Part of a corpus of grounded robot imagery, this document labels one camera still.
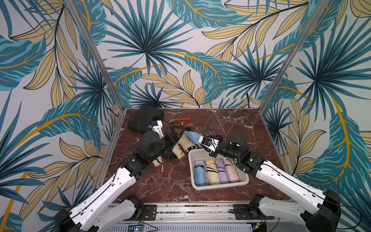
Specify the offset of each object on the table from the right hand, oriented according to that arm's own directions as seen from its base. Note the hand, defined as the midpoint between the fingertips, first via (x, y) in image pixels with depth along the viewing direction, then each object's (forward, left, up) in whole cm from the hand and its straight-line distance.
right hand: (201, 136), depth 70 cm
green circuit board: (-33, +34, -30) cm, 56 cm away
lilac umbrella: (-9, -13, -23) cm, 28 cm away
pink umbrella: (-11, -17, -20) cm, 29 cm away
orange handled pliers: (+32, +18, -26) cm, 45 cm away
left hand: (-1, +9, +4) cm, 10 cm away
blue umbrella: (-1, +4, +1) cm, 4 cm away
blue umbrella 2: (-10, 0, -24) cm, 26 cm away
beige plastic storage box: (-3, +1, -13) cm, 13 cm away
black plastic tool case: (+36, +37, -23) cm, 56 cm away
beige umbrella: (-10, -7, -25) cm, 28 cm away
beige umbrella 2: (+7, +11, -25) cm, 28 cm away
